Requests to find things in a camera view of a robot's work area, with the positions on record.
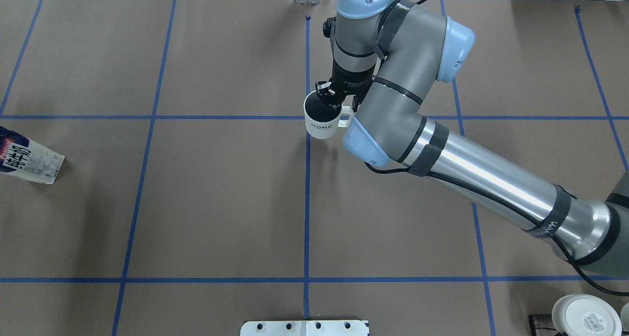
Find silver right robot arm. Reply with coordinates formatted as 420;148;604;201
316;0;628;279

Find white mug on rack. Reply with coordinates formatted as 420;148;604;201
620;303;629;333

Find white ribbed mug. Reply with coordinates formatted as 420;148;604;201
303;91;355;140

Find white camera pole base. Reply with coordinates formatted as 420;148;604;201
240;320;370;336

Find blue white milk carton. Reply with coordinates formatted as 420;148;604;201
0;126;65;184

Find white ribbed cup upside down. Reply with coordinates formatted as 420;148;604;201
551;294;623;336

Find black wire mug rack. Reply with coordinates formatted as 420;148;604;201
527;314;565;336

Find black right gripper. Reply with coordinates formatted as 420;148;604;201
316;63;375;111

